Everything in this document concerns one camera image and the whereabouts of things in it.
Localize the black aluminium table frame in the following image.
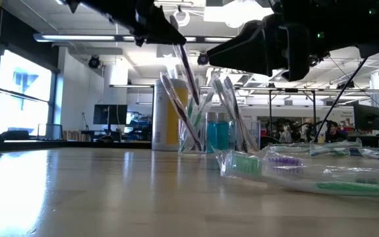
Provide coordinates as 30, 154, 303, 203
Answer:
0, 140, 152, 149

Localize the purple toothbrush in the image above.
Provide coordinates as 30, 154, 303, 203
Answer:
223, 76, 259, 153
159, 72, 205, 152
169, 14, 200, 107
263, 153, 379, 185

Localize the black office chair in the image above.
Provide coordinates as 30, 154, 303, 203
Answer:
260, 135, 282, 147

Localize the large window dark frame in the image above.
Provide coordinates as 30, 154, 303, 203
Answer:
0, 49, 61, 139

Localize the black workstation frame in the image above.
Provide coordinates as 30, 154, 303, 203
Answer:
198, 84, 320, 141

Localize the black ceiling spotlight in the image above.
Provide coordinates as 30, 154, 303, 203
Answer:
196, 51, 210, 66
88, 55, 102, 69

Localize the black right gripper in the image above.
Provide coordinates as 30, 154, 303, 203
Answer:
207, 14, 330, 82

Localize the clear acrylic organizer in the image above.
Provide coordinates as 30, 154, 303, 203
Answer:
178, 111, 262, 155

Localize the white ring lamp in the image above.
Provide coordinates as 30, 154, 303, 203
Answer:
171, 8, 191, 27

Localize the black monitor on arm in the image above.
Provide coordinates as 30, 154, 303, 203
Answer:
353, 103, 379, 131

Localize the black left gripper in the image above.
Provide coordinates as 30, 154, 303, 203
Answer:
64, 0, 187, 45

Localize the long ceiling light rail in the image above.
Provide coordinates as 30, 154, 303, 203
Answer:
32, 32, 379, 46

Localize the person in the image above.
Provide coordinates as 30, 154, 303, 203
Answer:
276, 118, 295, 143
326, 120, 348, 143

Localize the black monitor by white wall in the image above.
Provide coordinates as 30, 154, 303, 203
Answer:
93, 104, 129, 125

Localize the white yellow wipes canister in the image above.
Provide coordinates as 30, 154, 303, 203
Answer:
152, 78, 190, 152

